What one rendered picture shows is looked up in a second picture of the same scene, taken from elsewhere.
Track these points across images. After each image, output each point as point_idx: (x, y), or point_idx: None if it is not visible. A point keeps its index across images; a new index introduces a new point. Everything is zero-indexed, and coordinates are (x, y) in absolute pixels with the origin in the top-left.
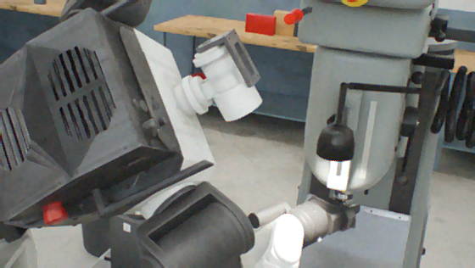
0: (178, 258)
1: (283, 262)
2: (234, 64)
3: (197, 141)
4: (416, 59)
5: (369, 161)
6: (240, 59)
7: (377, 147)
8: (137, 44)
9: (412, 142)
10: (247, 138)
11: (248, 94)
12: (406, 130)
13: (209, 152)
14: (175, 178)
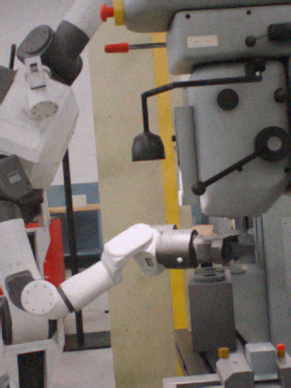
0: None
1: (107, 253)
2: (37, 78)
3: (25, 132)
4: (245, 70)
5: (201, 177)
6: (29, 72)
7: (202, 161)
8: (10, 75)
9: (245, 159)
10: None
11: (34, 94)
12: (255, 150)
13: (37, 142)
14: None
